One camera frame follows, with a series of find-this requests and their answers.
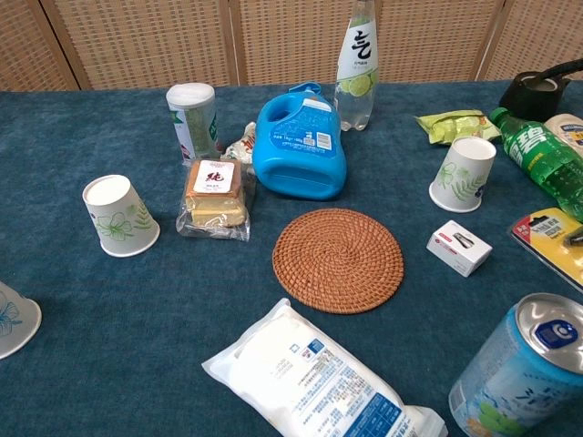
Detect white paper cup green print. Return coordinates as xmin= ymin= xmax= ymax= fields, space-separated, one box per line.
xmin=81 ymin=174 xmax=161 ymax=259
xmin=428 ymin=136 xmax=497 ymax=214

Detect white paper cup blue print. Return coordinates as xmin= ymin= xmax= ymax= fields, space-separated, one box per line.
xmin=0 ymin=280 xmax=43 ymax=361

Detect round woven rattan coaster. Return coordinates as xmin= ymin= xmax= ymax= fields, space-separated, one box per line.
xmin=271 ymin=208 xmax=405 ymax=315

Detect blue detergent pump bottle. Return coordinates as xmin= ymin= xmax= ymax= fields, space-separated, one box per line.
xmin=251 ymin=81 xmax=348 ymax=202

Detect packaged brown cake slices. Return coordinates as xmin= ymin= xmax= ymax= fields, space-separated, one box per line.
xmin=175 ymin=158 xmax=257 ymax=242

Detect white red snack packet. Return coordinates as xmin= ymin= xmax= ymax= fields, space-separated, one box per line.
xmin=221 ymin=121 xmax=259 ymax=165

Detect clear canister white lid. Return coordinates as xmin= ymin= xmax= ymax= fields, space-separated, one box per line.
xmin=165 ymin=83 xmax=221 ymax=168

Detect white powder bag blue print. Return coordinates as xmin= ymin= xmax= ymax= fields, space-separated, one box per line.
xmin=201 ymin=298 xmax=450 ymax=437

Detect small white cardboard box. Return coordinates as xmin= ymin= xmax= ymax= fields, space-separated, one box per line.
xmin=425 ymin=219 xmax=494 ymax=279

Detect clear lime soda bottle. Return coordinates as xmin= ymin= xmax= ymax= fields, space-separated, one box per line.
xmin=333 ymin=0 xmax=382 ymax=133

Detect yellow green snack bag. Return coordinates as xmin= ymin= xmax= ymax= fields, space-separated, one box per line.
xmin=413 ymin=108 xmax=503 ymax=147

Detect blue tablecloth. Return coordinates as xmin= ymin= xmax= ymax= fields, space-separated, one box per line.
xmin=0 ymin=80 xmax=583 ymax=437

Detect woven rattan folding screen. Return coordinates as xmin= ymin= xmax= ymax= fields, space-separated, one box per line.
xmin=0 ymin=0 xmax=583 ymax=92

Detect razor in yellow blister pack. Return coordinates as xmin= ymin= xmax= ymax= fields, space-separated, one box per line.
xmin=507 ymin=207 xmax=583 ymax=295

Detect green soda bottle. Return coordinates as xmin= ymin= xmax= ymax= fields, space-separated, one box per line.
xmin=488 ymin=107 xmax=583 ymax=224

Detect black cast iron teapot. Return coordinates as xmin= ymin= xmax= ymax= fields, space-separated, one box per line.
xmin=498 ymin=58 xmax=583 ymax=123

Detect light blue drink can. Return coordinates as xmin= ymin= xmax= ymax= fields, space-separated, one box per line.
xmin=448 ymin=292 xmax=583 ymax=437

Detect cream mayonnaise squeeze bottle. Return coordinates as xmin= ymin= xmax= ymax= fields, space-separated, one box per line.
xmin=544 ymin=113 xmax=583 ymax=158

